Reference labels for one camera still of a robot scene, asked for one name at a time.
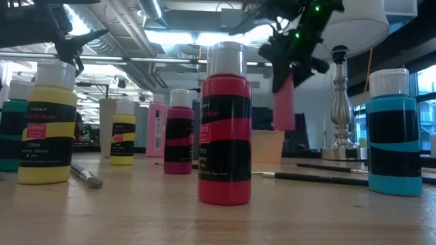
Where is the translucent orange tray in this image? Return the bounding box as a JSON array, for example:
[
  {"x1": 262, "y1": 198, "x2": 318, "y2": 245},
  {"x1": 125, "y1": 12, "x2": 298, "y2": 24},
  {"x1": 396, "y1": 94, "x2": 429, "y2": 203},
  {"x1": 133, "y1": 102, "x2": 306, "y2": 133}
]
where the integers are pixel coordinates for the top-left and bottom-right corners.
[{"x1": 251, "y1": 130, "x2": 285, "y2": 164}]

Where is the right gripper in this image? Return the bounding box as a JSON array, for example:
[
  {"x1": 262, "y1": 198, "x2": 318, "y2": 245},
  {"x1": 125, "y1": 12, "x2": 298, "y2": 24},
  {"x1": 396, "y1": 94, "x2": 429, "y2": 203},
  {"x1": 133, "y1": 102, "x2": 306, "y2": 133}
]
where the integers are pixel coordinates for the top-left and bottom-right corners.
[{"x1": 258, "y1": 20, "x2": 330, "y2": 95}]

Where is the small green paint bottle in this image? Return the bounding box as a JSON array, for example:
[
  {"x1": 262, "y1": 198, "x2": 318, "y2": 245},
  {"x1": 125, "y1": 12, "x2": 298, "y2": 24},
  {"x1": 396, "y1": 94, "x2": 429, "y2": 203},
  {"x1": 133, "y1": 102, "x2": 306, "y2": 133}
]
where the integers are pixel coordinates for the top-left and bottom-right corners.
[{"x1": 0, "y1": 80, "x2": 35, "y2": 173}]

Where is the yellow extension cable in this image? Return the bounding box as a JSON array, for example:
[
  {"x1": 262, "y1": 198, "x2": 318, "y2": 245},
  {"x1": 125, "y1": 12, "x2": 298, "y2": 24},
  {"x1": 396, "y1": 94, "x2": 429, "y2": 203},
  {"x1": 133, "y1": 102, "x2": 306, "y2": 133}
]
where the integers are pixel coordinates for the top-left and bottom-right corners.
[{"x1": 363, "y1": 47, "x2": 374, "y2": 95}]

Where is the small yellow paint bottle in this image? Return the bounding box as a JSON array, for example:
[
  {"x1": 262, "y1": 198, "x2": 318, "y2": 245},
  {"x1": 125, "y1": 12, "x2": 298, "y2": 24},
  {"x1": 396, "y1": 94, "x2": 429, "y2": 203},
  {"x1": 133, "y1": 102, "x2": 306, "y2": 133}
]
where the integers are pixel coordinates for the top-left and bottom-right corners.
[
  {"x1": 16, "y1": 60, "x2": 78, "y2": 186},
  {"x1": 109, "y1": 100, "x2": 137, "y2": 167}
]

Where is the small sky blue paint bottle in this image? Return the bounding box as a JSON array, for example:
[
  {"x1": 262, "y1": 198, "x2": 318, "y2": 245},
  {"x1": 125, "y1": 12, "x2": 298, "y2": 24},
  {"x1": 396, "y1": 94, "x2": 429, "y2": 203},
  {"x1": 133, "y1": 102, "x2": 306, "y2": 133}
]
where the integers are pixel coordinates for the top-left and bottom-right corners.
[{"x1": 366, "y1": 67, "x2": 424, "y2": 197}]

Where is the small red paint bottle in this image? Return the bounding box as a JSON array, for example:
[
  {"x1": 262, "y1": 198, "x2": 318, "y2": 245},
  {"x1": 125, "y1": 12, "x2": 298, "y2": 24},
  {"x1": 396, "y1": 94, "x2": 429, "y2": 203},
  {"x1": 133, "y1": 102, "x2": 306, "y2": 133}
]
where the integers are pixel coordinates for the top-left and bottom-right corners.
[{"x1": 197, "y1": 41, "x2": 253, "y2": 206}]

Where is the tall light pink paint bottle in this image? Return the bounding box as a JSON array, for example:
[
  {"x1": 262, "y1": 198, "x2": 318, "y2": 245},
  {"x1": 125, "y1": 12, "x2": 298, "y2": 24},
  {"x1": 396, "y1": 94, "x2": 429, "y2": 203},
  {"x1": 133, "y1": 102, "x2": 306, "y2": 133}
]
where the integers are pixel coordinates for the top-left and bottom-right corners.
[{"x1": 145, "y1": 93, "x2": 170, "y2": 158}]

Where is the silver table lamp white shade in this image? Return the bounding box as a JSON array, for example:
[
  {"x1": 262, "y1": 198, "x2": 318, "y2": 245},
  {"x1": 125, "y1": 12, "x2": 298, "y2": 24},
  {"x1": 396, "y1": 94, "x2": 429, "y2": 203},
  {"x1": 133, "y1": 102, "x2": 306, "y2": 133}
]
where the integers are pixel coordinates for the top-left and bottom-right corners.
[{"x1": 311, "y1": 0, "x2": 391, "y2": 161}]

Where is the grey partition panel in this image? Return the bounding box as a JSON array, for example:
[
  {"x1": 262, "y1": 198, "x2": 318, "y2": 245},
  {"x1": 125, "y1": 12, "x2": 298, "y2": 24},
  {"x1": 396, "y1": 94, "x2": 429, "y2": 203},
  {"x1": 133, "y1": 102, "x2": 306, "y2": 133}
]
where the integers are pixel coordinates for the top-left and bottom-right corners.
[{"x1": 134, "y1": 105, "x2": 149, "y2": 149}]

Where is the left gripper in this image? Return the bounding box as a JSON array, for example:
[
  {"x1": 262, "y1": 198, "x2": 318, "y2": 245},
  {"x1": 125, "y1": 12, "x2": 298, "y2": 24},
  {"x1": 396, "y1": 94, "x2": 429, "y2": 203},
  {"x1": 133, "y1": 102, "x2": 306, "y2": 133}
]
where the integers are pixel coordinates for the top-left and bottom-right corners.
[{"x1": 30, "y1": 0, "x2": 110, "y2": 78}]

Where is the tall salmon pink paint bottle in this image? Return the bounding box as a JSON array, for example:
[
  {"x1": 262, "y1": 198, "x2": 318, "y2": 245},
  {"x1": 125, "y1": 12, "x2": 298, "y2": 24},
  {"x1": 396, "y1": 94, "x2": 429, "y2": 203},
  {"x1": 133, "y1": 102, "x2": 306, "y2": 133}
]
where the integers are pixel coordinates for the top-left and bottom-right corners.
[{"x1": 272, "y1": 73, "x2": 296, "y2": 132}]

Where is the white cup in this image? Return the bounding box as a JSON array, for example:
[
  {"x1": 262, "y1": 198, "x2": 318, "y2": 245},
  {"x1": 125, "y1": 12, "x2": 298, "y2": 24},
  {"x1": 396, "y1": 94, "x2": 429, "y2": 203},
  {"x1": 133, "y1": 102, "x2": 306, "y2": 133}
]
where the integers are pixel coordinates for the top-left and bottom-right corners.
[{"x1": 99, "y1": 98, "x2": 119, "y2": 159}]

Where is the small magenta paint bottle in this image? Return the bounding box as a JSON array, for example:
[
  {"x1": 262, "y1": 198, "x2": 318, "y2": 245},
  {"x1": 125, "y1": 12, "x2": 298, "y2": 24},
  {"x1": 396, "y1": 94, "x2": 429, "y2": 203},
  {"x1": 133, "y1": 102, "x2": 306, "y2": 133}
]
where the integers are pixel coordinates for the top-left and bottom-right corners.
[{"x1": 163, "y1": 88, "x2": 196, "y2": 175}]

